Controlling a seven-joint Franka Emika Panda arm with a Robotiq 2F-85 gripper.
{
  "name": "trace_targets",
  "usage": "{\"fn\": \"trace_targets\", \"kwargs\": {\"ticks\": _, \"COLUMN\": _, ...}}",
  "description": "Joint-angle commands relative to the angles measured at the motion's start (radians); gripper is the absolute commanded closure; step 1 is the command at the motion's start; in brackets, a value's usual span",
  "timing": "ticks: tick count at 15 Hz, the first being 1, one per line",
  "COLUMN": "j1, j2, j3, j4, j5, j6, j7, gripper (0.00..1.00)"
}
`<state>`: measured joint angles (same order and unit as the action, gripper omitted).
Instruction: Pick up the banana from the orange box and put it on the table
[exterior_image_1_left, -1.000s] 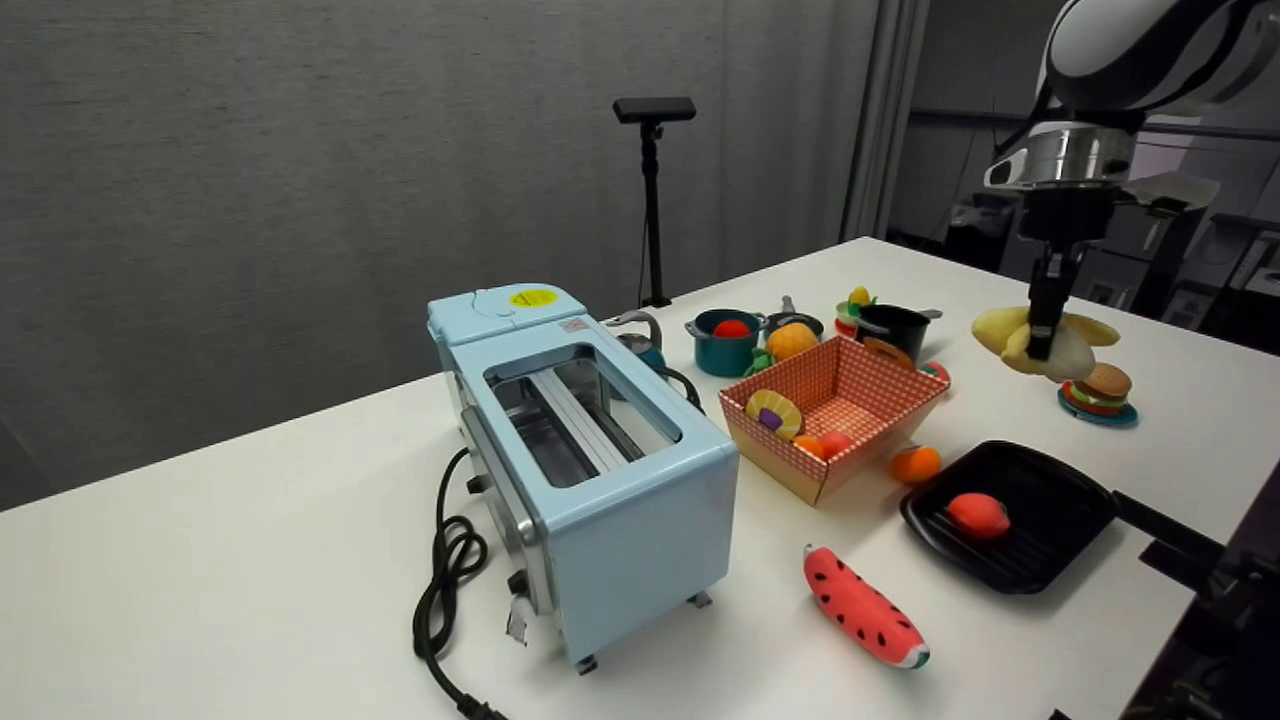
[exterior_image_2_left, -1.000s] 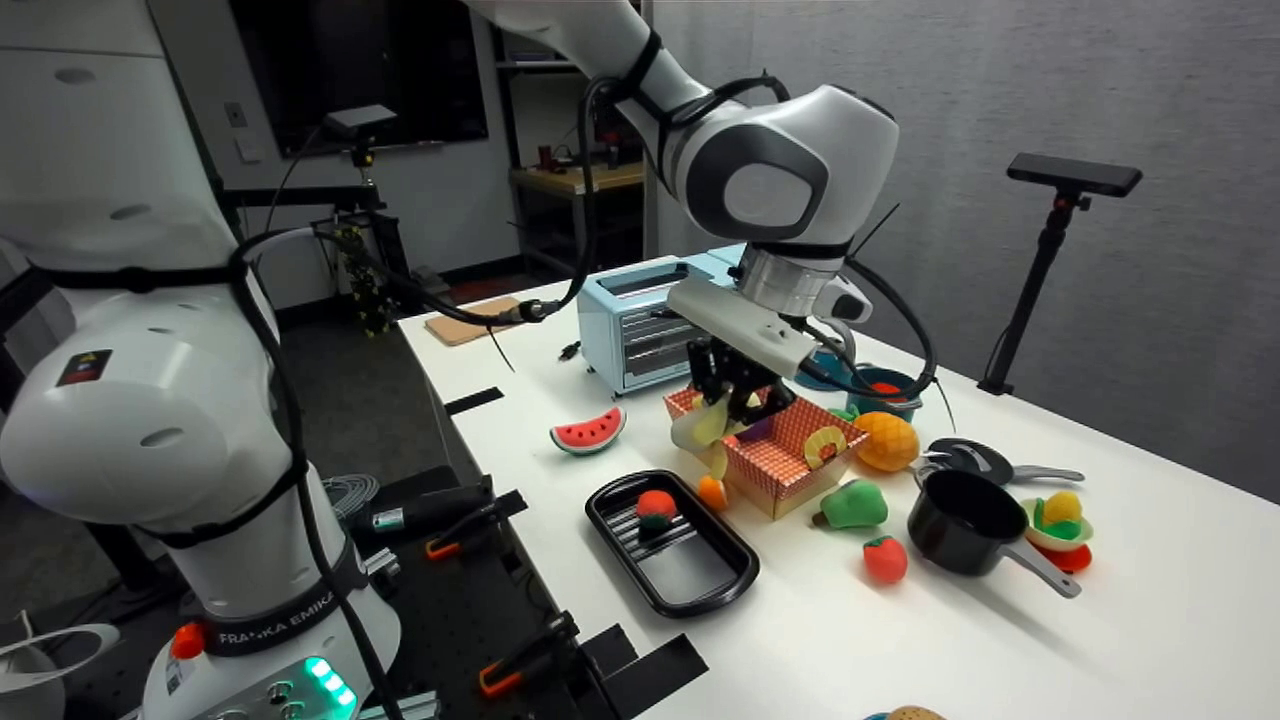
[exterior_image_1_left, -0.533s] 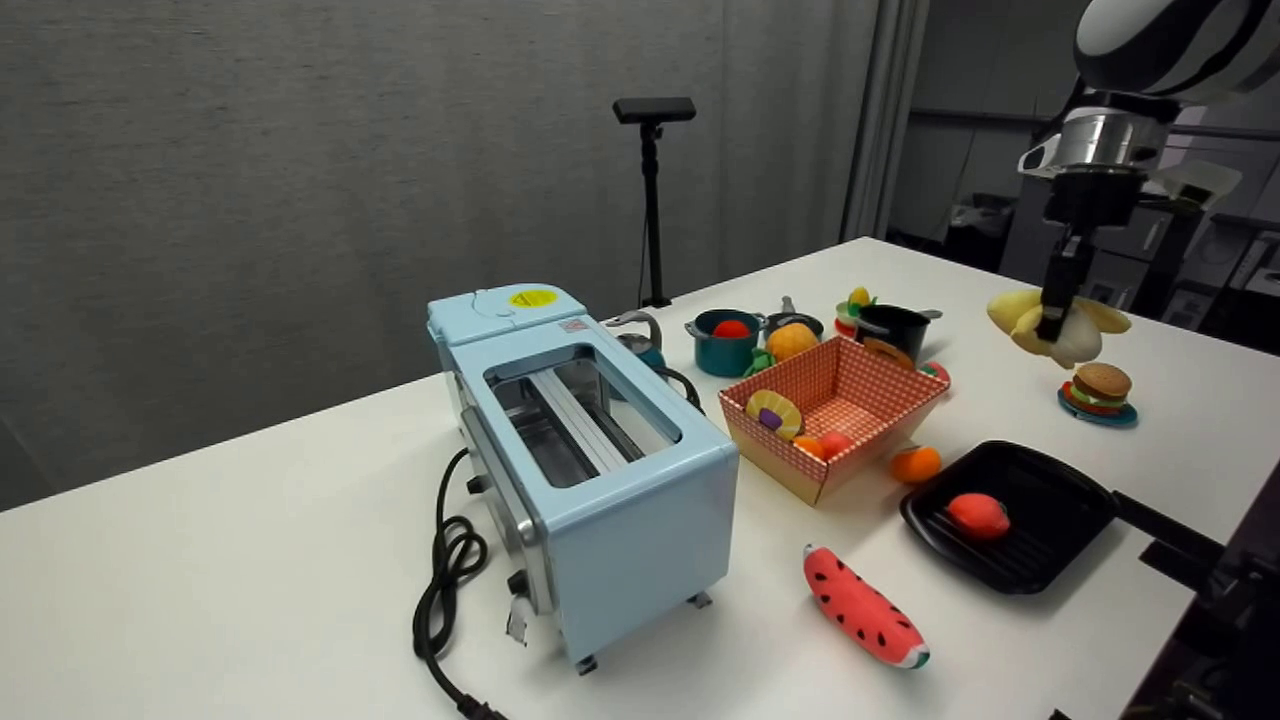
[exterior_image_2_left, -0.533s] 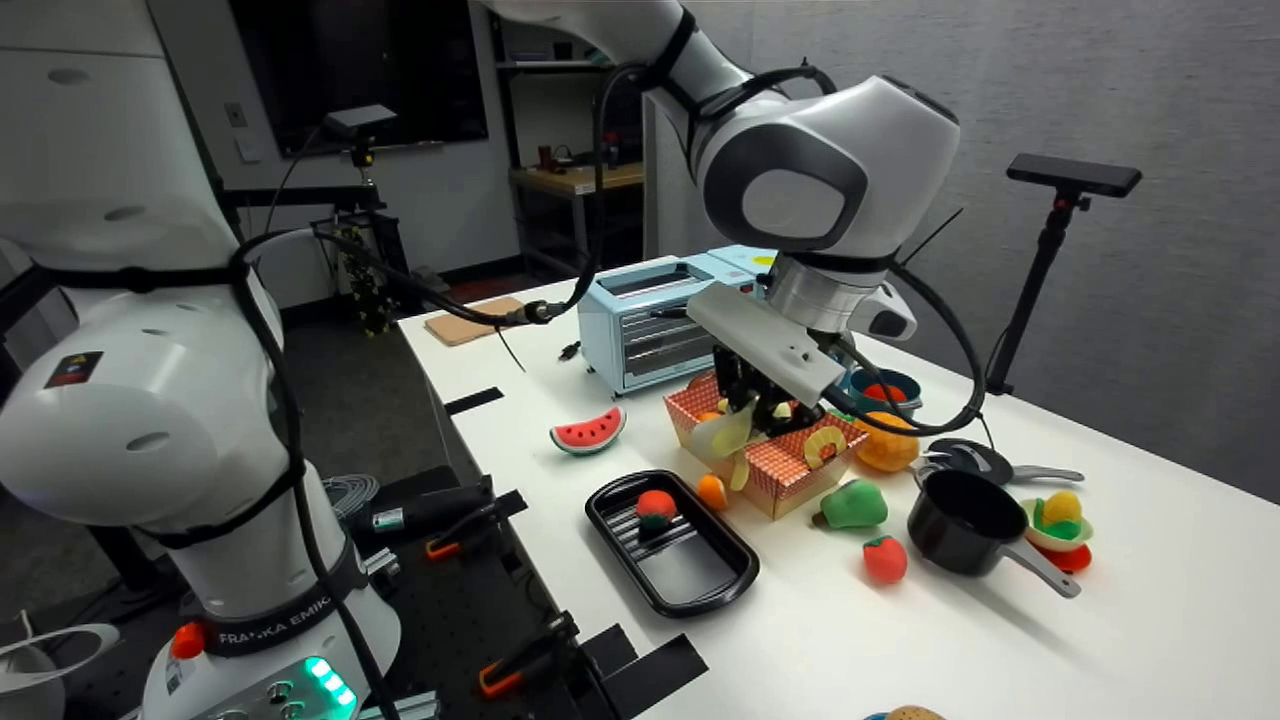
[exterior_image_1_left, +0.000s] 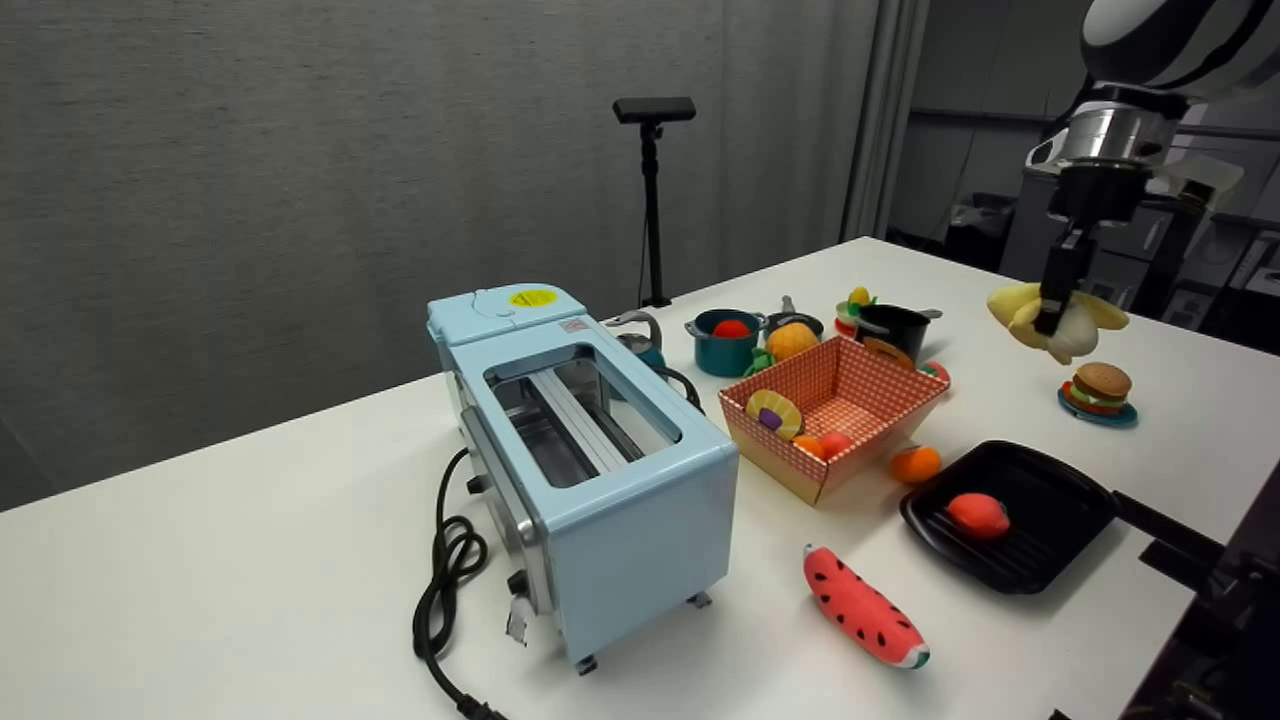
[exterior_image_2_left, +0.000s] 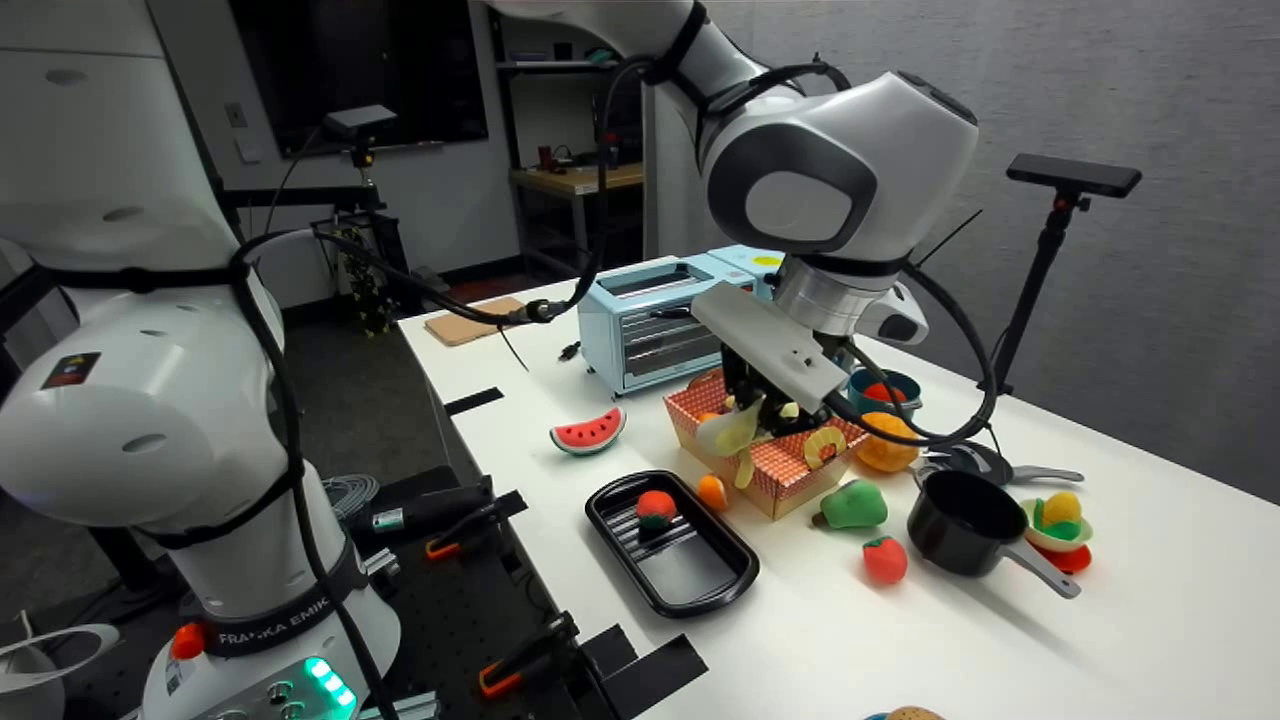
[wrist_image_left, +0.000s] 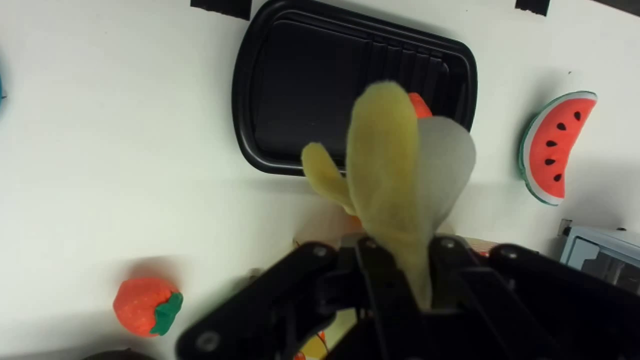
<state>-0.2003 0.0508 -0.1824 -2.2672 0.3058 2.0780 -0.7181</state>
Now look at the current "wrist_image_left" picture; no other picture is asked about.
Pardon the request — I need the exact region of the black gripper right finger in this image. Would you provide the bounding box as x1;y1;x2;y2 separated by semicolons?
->
429;234;640;360

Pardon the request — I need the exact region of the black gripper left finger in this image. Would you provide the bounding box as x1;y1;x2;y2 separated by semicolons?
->
173;237;428;360

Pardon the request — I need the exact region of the yellow toy banana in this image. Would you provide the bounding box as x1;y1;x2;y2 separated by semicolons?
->
298;79;479;313

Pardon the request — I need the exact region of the light blue toaster oven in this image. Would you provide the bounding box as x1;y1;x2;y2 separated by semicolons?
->
557;221;640;296

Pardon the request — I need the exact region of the red toy strawberry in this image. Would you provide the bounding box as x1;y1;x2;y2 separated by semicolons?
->
110;274;186;341

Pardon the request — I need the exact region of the toy watermelon slice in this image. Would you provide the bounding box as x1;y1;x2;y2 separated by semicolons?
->
515;88;599;209

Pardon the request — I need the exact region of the black grill tray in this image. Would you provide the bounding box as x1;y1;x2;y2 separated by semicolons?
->
230;0;479;179

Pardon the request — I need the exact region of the red toy tomato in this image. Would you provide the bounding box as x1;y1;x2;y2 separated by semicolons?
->
405;91;435;123

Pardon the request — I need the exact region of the large black tape patch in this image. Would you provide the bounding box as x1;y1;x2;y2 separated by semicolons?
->
188;0;253;23

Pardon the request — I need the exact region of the small black tape strip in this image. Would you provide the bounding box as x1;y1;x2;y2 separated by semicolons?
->
512;0;552;20

